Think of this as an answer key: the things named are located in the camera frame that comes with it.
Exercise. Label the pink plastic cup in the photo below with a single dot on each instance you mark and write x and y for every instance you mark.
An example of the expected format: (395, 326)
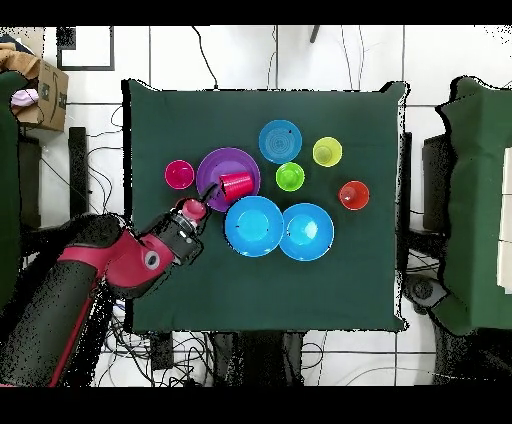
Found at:
(179, 174)

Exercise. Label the green plastic cup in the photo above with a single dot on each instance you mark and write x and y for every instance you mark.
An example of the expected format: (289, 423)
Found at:
(290, 176)

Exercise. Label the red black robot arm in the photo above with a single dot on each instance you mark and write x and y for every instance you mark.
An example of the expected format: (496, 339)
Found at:
(80, 272)

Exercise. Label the black cabinet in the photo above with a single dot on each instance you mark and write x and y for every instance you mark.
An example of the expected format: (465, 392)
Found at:
(434, 188)

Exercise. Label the dark grey machine foot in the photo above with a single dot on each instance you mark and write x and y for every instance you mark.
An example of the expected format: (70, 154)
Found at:
(422, 290)

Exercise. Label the black power adapter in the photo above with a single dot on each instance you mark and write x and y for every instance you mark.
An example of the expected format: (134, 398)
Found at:
(162, 352)

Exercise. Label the dark green tablecloth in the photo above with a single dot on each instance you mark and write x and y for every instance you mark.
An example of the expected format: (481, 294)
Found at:
(360, 280)

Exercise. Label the cardboard box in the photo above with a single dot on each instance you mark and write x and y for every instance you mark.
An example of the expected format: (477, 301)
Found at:
(52, 108)

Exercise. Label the small patterned blue bowl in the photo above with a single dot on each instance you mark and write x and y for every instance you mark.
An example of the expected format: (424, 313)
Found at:
(280, 142)

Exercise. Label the black square frame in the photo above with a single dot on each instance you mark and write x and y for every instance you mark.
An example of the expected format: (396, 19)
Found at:
(64, 40)

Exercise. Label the purple plastic bowl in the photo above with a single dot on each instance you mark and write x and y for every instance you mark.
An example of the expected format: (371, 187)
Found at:
(224, 160)

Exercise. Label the green cloth covered table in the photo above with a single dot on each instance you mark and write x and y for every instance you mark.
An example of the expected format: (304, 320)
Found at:
(476, 200)
(8, 180)

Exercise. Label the pink cloth bundle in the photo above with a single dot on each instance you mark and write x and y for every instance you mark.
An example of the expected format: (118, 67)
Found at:
(24, 98)

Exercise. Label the large blue plastic bowl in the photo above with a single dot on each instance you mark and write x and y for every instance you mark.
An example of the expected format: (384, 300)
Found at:
(310, 232)
(254, 226)

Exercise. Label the orange plastic cup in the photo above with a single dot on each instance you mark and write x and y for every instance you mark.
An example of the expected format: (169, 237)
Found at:
(354, 196)

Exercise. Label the red plastic cup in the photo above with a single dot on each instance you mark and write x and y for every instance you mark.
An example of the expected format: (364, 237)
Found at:
(238, 184)

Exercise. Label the yellow plastic cup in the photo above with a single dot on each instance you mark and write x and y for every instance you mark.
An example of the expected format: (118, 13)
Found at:
(327, 152)

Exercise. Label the black metal stand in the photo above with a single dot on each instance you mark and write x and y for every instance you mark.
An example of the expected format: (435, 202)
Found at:
(78, 172)

